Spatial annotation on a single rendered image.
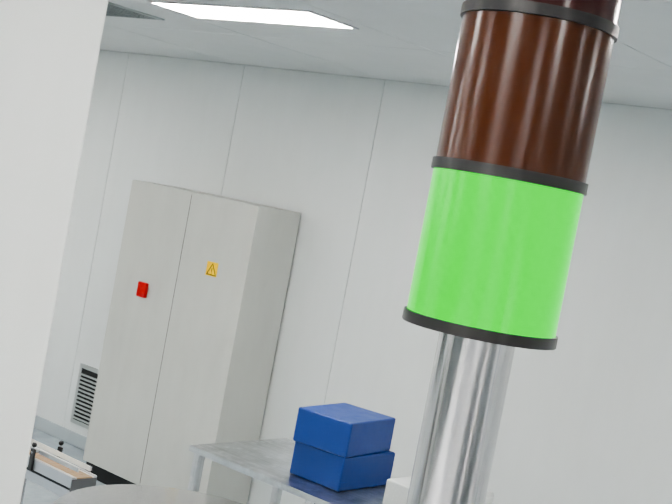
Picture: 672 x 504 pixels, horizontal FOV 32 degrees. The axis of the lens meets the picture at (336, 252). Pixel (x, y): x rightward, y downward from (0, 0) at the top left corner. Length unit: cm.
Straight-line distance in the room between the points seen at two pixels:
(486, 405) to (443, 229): 6
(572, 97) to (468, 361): 9
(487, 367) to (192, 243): 719
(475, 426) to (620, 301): 586
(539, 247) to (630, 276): 586
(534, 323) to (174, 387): 727
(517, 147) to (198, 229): 718
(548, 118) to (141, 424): 753
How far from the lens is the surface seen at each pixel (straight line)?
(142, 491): 475
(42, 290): 203
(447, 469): 38
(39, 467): 495
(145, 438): 783
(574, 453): 637
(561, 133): 36
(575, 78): 37
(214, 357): 736
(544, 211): 36
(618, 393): 624
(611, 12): 38
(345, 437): 531
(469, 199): 36
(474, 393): 38
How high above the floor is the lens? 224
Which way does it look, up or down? 3 degrees down
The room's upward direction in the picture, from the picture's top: 11 degrees clockwise
